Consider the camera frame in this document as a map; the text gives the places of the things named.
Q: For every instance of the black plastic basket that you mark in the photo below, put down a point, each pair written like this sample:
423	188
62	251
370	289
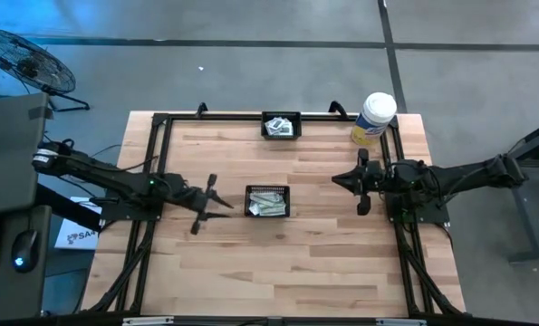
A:
297	121
288	201

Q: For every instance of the Lysol wipes canister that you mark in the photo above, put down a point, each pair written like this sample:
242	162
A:
373	120

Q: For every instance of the black computer mouse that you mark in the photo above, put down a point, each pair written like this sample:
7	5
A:
24	251

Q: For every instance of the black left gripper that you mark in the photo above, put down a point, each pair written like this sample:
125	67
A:
194	198

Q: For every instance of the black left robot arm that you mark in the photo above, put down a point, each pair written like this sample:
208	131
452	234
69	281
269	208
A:
115	176

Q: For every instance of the white paper sheet with logo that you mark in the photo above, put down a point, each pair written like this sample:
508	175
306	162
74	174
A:
76	235

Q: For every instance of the grey flat panel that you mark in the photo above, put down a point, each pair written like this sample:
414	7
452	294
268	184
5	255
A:
11	149

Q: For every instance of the green striped bandage wrapper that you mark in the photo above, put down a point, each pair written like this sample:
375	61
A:
260	200
271	210
253	209
274	198

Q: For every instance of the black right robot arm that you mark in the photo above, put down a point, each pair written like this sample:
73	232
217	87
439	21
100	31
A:
459	174

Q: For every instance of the black floor fan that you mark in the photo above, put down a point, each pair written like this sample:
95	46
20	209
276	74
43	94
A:
29	63

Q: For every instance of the white printed square packet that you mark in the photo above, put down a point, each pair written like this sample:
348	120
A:
285	129
273	131
274	123

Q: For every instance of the dark grey desk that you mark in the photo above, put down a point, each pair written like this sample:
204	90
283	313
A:
2	294

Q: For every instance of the black table clamp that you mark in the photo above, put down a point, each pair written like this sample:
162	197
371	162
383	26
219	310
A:
337	108
201	108

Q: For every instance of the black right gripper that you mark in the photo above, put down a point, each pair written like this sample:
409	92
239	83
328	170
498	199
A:
374	176

